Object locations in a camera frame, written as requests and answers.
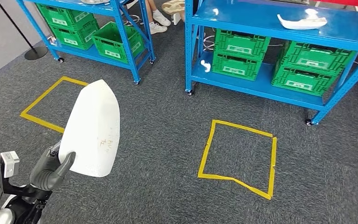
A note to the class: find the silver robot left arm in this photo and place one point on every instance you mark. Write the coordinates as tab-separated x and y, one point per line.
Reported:
3	216

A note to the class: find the person sitting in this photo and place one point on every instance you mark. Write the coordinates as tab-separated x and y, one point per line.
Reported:
159	28

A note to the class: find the small white plastic piece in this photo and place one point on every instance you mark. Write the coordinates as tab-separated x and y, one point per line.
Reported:
206	65

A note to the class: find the white curved plastic part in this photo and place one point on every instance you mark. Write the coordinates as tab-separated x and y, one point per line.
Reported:
92	130
302	23

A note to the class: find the beige woven bag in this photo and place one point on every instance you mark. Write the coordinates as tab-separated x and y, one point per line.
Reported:
172	6

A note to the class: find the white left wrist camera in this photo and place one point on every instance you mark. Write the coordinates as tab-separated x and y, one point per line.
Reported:
9	164

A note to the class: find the dark grey robot left hand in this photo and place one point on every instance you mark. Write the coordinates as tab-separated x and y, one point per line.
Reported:
46	173

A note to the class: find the blue metal shelf rack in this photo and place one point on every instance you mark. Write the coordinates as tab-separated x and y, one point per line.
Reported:
259	15
124	43

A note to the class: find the black stanchion with round base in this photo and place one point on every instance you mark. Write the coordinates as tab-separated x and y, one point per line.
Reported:
36	53

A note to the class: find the yellow floor tape square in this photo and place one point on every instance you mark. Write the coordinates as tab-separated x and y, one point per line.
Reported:
41	96

